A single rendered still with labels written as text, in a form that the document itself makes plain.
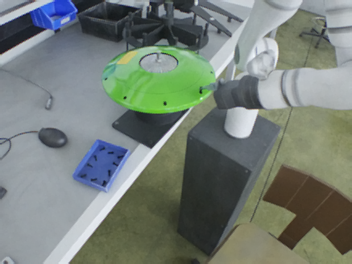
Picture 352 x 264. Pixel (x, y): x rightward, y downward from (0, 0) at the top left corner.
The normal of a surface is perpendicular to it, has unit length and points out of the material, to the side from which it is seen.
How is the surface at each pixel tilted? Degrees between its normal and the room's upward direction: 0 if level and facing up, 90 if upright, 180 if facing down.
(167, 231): 0
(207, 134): 0
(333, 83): 83
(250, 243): 0
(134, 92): 23
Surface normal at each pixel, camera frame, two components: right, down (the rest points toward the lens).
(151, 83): 0.00, -0.49
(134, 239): 0.04, -0.69
